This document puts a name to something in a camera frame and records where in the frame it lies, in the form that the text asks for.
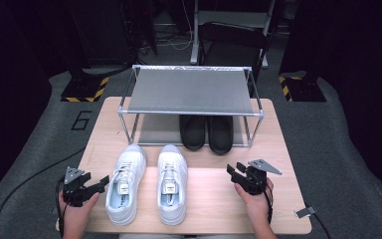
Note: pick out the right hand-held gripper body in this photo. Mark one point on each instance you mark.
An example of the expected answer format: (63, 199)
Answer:
(255, 182)

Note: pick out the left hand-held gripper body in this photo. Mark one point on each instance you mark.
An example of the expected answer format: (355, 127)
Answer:
(74, 194)

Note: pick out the black flip-flop slipper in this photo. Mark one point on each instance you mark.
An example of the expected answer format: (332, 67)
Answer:
(192, 139)
(220, 142)

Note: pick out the white lace-up sneaker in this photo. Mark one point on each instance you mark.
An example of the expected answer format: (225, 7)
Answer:
(131, 159)
(172, 156)

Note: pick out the grey two-tier shoe rack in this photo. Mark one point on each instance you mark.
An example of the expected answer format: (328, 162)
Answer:
(192, 89)

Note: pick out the person's left hand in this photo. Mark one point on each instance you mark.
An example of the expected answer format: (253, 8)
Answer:
(74, 215)

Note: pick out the person's right hand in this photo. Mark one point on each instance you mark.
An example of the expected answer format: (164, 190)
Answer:
(258, 207)

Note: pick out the person's light trousers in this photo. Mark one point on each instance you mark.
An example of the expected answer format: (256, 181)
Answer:
(185, 236)

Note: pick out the black stand base striped edge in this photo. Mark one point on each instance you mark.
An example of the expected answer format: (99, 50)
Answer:
(83, 88)
(305, 89)

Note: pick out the dark curtain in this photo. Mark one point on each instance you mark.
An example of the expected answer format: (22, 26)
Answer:
(10, 83)
(361, 66)

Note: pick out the black folding chair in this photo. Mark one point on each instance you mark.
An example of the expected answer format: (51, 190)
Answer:
(232, 36)

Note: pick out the dark equipment cabinet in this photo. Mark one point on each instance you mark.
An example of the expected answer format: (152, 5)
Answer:
(112, 33)

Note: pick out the small grey metal bracket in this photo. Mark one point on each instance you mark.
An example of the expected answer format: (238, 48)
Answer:
(305, 212)

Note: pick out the white metal desk frame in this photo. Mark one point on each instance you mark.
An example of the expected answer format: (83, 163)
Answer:
(194, 40)

